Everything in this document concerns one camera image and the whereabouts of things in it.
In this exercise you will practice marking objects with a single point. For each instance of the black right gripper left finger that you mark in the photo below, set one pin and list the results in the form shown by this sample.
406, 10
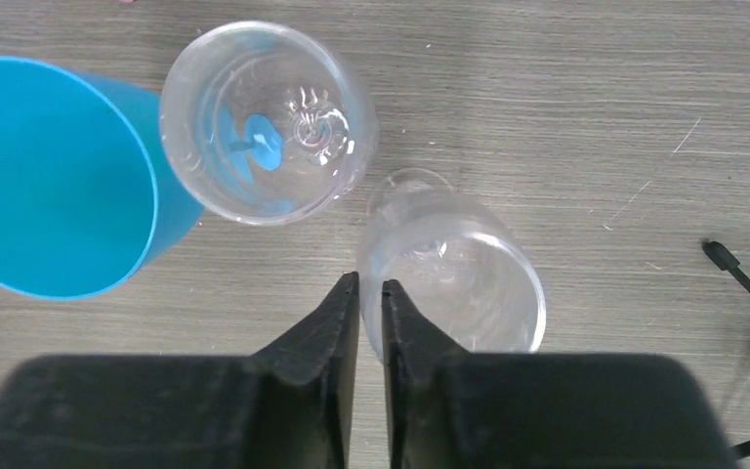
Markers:
288, 405

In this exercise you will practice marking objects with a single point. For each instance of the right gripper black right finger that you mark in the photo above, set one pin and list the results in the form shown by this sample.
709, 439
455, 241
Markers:
450, 408

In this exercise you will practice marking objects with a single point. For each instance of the clear wine glass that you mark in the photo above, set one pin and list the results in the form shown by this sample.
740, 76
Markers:
264, 125
458, 262

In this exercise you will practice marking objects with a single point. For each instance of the blue plastic wine glass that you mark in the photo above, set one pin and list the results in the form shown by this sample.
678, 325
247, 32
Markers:
87, 195

